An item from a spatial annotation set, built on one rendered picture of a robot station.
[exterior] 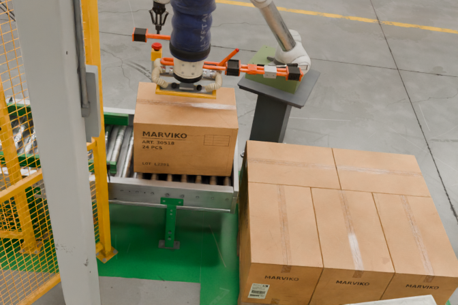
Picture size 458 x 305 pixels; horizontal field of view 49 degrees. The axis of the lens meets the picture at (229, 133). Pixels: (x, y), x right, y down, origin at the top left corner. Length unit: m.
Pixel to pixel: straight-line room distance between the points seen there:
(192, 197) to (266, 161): 0.58
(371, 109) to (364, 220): 2.06
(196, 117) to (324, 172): 0.96
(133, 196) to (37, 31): 1.70
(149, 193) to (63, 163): 1.24
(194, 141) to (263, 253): 0.75
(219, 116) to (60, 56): 1.52
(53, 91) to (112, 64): 3.41
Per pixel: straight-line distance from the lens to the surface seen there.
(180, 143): 2.95
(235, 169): 3.11
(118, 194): 3.09
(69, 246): 2.25
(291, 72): 2.86
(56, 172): 1.92
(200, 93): 2.80
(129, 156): 3.23
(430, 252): 3.17
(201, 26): 2.62
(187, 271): 3.34
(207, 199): 3.05
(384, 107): 5.11
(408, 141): 4.80
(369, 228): 3.12
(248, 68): 2.84
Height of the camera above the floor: 2.78
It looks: 40 degrees down
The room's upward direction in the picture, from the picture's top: 9 degrees clockwise
